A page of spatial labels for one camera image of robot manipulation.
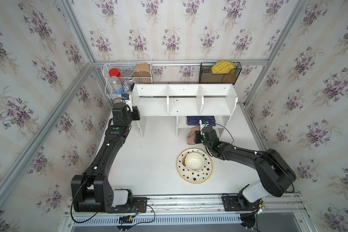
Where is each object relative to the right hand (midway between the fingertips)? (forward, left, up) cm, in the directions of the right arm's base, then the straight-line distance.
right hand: (196, 131), depth 90 cm
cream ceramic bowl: (-17, +1, -8) cm, 18 cm away
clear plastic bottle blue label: (+21, +51, +19) cm, 58 cm away
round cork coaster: (+32, -23, +18) cm, 43 cm away
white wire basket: (+26, +50, +20) cm, 60 cm away
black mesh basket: (+33, -7, +19) cm, 38 cm away
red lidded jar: (+29, +53, +24) cm, 65 cm away
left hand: (+4, +34, +17) cm, 39 cm away
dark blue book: (+2, +2, +9) cm, 10 cm away
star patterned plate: (-25, +2, -10) cm, 27 cm away
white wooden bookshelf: (+2, -1, +22) cm, 22 cm away
